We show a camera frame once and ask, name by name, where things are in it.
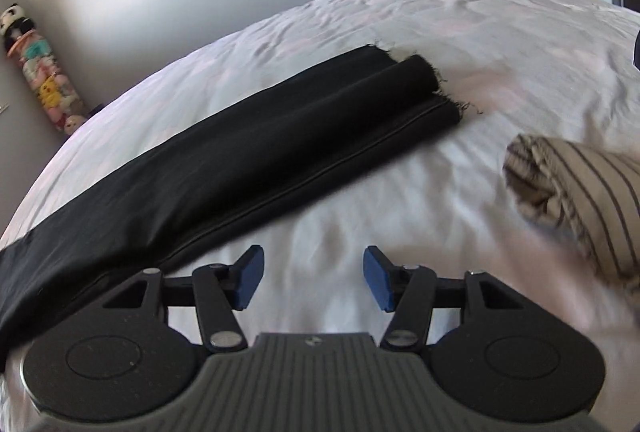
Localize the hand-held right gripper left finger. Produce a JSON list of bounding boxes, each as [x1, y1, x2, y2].
[[102, 244, 265, 354]]

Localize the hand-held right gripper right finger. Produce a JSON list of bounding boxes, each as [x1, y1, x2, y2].
[[363, 245, 527, 354]]

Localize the black pants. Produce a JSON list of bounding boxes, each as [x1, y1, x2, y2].
[[0, 44, 463, 359]]

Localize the bed with white sheet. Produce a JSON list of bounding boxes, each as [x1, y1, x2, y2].
[[0, 0, 640, 432]]

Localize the beige striped garment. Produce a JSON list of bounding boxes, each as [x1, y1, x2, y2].
[[502, 134, 640, 297]]

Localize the stack of plush toys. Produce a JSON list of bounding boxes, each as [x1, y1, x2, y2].
[[0, 3, 87, 134]]

